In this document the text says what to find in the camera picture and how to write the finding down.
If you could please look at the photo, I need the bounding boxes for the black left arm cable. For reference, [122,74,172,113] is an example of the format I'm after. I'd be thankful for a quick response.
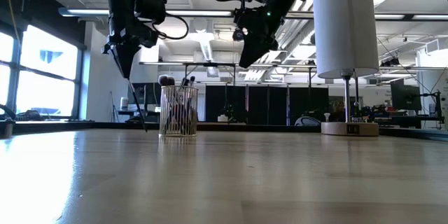
[150,10,190,41]

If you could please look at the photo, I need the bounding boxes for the wire brush holder cup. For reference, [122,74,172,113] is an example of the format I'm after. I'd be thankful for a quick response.
[158,85,200,137]

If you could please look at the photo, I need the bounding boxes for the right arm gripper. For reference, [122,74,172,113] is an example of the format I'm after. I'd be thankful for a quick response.
[233,6,281,69]

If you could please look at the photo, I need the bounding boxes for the white shade wooden base lamp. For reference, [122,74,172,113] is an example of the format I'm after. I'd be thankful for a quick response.
[313,0,380,137]

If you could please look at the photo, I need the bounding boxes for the yellow hanging cable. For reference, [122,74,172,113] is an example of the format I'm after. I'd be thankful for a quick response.
[0,0,22,43]

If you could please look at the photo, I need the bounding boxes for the black partition panels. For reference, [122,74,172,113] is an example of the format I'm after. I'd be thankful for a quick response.
[204,85,330,126]

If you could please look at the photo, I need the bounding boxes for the large bright window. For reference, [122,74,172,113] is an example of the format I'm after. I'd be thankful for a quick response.
[0,24,83,120]

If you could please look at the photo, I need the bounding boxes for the thin dark-handled makeup brush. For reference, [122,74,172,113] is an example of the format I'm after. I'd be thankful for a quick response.
[126,78,148,133]

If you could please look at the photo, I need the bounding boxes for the black overhead metal rack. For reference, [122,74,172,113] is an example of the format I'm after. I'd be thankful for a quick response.
[139,61,318,87]

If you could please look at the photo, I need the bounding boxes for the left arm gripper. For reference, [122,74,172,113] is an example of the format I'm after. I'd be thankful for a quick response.
[101,24,159,80]

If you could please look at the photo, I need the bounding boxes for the dark computer monitor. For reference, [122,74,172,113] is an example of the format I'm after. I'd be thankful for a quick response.
[127,83,162,111]
[391,78,423,112]

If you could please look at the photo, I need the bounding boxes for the long ceiling light strip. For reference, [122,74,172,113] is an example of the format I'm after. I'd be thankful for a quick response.
[374,13,448,21]
[58,6,234,18]

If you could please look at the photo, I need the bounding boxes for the dark striped oval object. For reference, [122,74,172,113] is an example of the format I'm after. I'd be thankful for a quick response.
[294,115,322,127]

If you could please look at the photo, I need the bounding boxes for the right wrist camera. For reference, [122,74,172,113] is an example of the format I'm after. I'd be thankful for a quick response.
[231,27,246,42]

